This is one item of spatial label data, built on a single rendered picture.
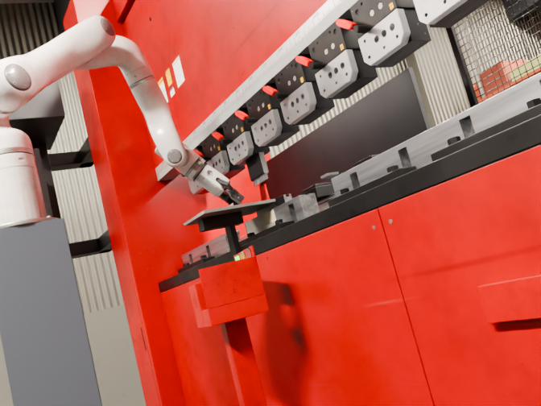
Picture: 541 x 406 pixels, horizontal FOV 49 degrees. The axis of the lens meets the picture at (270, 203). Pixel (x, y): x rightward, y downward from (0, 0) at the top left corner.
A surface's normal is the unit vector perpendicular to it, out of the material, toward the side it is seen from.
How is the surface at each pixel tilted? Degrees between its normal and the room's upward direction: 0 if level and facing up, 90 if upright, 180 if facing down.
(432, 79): 90
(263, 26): 90
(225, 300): 90
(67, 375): 90
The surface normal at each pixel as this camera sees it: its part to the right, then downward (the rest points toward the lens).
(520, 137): -0.84, 0.15
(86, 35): 0.31, 0.04
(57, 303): 0.37, -0.23
